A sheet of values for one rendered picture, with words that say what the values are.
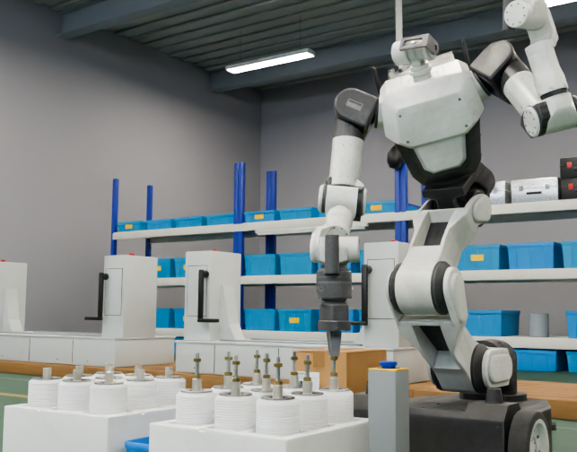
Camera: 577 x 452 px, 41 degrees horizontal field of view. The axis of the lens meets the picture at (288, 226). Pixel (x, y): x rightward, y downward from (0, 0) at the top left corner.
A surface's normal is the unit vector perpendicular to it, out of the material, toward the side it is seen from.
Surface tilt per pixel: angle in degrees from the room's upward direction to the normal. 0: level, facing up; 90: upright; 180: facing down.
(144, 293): 90
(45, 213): 90
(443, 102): 122
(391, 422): 90
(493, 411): 45
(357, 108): 83
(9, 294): 78
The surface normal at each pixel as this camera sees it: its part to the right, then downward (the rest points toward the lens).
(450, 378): -0.40, 0.64
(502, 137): -0.57, -0.10
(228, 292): 0.81, -0.26
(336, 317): 0.28, -0.10
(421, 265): -0.36, -0.82
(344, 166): -0.08, -0.23
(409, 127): -0.11, 0.44
